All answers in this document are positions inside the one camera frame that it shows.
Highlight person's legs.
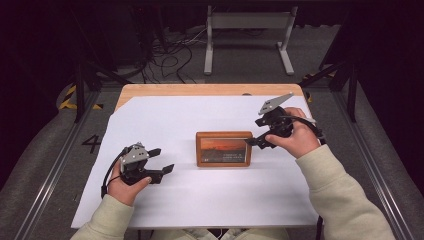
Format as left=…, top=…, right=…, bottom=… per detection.
left=149, top=227, right=292, bottom=240

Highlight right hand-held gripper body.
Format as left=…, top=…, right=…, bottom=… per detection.
left=255, top=92, right=295, bottom=139

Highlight aluminium floor rail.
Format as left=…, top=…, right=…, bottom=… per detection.
left=13, top=89, right=102, bottom=240
left=332, top=89, right=416, bottom=240

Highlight white metal stand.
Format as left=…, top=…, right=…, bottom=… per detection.
left=203, top=4, right=299, bottom=76

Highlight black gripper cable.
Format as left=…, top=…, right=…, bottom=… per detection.
left=100, top=147, right=130, bottom=200
left=282, top=114, right=327, bottom=145

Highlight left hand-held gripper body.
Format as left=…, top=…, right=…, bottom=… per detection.
left=119, top=142, right=164, bottom=186

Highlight tangle of black floor cables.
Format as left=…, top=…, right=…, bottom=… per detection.
left=141, top=28, right=209, bottom=85

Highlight person's left hand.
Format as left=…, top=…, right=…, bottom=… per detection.
left=107, top=159, right=153, bottom=207

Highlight wooden photo frame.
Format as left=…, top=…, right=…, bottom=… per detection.
left=195, top=130, right=254, bottom=168

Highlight black metal stand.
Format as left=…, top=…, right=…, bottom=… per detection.
left=70, top=46, right=132, bottom=124
left=299, top=58, right=360, bottom=124

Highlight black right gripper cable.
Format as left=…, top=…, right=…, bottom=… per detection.
left=282, top=114, right=327, bottom=145

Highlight person's right hand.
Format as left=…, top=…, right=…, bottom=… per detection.
left=265, top=106, right=322, bottom=160

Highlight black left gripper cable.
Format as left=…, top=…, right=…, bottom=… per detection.
left=100, top=147, right=130, bottom=200

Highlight white paper sheet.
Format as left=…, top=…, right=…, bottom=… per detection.
left=70, top=95, right=322, bottom=230

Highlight yellow black hazard tape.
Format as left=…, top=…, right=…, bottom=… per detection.
left=58, top=84, right=104, bottom=111

